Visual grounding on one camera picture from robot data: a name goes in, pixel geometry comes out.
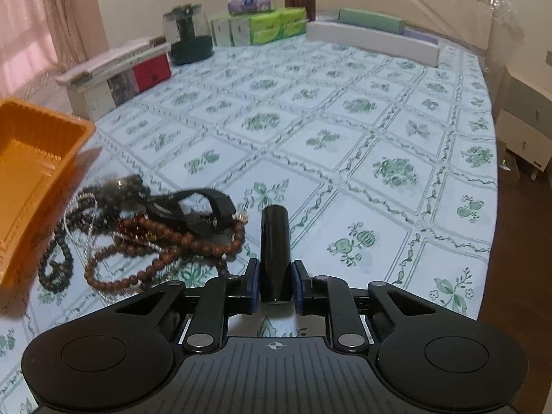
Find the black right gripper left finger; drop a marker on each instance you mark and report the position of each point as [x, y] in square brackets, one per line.
[211, 306]

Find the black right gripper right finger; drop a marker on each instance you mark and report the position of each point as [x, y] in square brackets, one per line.
[329, 298]

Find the black cylinder tube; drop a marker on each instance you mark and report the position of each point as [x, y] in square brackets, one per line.
[275, 281]

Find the black wrist watch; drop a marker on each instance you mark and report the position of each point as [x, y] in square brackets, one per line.
[171, 211]

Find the orange plastic tray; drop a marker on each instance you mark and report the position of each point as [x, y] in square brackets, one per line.
[38, 151]

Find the green floral bed sheet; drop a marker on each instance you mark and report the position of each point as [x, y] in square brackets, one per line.
[388, 169]

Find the stack of books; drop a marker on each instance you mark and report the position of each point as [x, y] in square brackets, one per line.
[110, 79]

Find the green tissue pack bundle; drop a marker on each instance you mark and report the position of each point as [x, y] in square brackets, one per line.
[258, 28]

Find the long white flat box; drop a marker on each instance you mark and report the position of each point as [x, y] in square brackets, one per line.
[423, 52]

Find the white bedside cabinet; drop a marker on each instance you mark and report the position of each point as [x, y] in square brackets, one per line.
[522, 114]

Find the glass jar dark green base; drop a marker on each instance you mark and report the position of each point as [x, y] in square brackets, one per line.
[186, 29]

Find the long green box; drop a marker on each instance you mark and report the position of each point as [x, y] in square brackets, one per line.
[372, 20]

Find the purple white tissue pack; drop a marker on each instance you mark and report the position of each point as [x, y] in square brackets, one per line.
[237, 7]

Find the pink curtain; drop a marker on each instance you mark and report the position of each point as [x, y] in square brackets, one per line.
[43, 38]

